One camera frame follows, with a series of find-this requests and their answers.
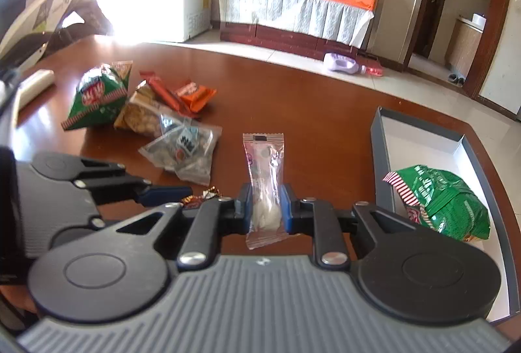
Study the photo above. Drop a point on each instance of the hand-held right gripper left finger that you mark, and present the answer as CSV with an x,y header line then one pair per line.
x,y
244,210

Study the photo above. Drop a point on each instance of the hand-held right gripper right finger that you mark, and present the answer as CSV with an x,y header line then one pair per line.
x,y
287,210

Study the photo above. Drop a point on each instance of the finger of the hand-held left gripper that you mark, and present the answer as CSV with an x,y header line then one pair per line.
x,y
167,193

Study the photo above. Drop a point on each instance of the clear white candy packet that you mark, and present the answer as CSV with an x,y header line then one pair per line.
x,y
264,182

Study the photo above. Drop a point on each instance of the small foil chocolate candy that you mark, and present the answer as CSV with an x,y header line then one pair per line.
x,y
203,198

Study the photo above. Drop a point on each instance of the red snack bar wrapper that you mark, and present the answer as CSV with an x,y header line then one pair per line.
x,y
163,92

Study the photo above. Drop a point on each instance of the grey box with white inside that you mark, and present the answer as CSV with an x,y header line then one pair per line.
x,y
427,149

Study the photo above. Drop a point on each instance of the orange snack packet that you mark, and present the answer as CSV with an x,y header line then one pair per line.
x,y
196,96

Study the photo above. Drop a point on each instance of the puffed green snack bag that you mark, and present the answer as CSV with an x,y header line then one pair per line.
x,y
97,98

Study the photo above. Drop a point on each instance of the white remote control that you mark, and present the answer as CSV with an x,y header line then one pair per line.
x,y
36,86

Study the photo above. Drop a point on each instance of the white purple bottle on floor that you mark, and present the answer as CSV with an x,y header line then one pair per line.
x,y
342,62

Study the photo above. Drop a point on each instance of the pink plastic piece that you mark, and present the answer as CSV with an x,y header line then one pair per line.
x,y
374,71

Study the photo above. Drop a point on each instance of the dark wooden television cabinet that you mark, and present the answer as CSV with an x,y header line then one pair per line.
x,y
281,41

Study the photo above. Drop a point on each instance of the white black printed bag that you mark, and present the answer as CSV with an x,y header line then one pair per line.
x,y
36,11

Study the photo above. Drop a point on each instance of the pale patterned cabinet cloth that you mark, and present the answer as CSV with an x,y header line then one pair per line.
x,y
293,11

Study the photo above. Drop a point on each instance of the pair of grey slippers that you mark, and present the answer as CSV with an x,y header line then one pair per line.
x,y
456,79

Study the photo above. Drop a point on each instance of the wooden kitchen cabinet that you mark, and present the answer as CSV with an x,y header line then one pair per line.
x,y
460,43

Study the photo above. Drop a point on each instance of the white container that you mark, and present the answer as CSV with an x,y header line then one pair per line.
x,y
478,21

